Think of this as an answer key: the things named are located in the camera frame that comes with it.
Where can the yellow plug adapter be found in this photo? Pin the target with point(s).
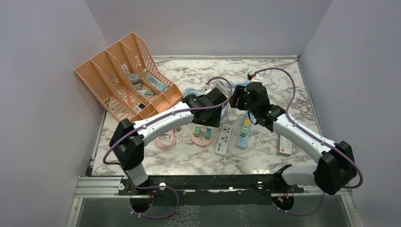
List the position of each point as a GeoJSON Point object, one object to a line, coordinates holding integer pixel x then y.
{"type": "Point", "coordinates": [247, 122]}

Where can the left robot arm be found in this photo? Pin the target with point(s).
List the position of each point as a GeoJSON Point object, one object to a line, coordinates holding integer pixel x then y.
{"type": "Point", "coordinates": [130, 138]}

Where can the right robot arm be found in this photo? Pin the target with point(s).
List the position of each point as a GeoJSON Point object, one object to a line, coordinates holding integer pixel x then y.
{"type": "Point", "coordinates": [334, 162]}

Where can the white power strip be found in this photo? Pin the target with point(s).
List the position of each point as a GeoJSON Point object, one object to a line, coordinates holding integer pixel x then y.
{"type": "Point", "coordinates": [223, 139]}

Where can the orange plastic file rack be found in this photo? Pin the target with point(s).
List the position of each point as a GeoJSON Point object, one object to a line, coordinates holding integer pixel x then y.
{"type": "Point", "coordinates": [106, 76]}

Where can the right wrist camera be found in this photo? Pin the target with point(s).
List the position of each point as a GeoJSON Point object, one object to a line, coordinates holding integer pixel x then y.
{"type": "Point", "coordinates": [254, 77]}

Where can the black mounting rail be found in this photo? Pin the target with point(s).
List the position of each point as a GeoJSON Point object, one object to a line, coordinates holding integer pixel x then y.
{"type": "Point", "coordinates": [203, 190]}

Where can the blue power strip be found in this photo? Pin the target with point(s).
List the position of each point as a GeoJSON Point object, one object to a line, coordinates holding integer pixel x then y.
{"type": "Point", "coordinates": [243, 141]}

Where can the pink round power socket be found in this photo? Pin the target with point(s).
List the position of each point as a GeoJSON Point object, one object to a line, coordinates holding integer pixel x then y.
{"type": "Point", "coordinates": [201, 141]}

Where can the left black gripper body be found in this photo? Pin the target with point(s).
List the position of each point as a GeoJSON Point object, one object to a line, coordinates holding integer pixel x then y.
{"type": "Point", "coordinates": [212, 120]}

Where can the small white red box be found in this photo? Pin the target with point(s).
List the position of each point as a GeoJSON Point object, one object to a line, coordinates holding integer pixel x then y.
{"type": "Point", "coordinates": [285, 146]}

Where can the green plug adapter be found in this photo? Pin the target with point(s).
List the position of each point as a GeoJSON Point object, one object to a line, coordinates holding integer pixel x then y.
{"type": "Point", "coordinates": [244, 131]}
{"type": "Point", "coordinates": [197, 131]}

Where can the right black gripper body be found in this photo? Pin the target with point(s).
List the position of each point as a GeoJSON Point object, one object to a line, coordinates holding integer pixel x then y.
{"type": "Point", "coordinates": [240, 98]}

